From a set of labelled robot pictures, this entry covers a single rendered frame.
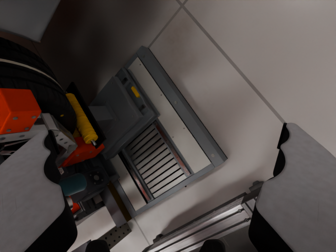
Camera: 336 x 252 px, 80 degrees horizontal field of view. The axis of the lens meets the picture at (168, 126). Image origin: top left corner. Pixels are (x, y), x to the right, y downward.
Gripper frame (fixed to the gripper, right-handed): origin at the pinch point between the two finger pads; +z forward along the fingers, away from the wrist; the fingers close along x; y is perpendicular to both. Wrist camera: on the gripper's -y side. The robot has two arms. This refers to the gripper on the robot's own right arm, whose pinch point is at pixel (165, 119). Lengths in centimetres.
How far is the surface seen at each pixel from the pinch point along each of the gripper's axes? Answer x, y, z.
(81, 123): -41, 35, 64
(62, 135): -38, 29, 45
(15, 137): -42, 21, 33
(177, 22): 3, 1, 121
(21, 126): -39, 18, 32
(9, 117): -37.4, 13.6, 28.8
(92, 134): -36, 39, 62
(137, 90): -21, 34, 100
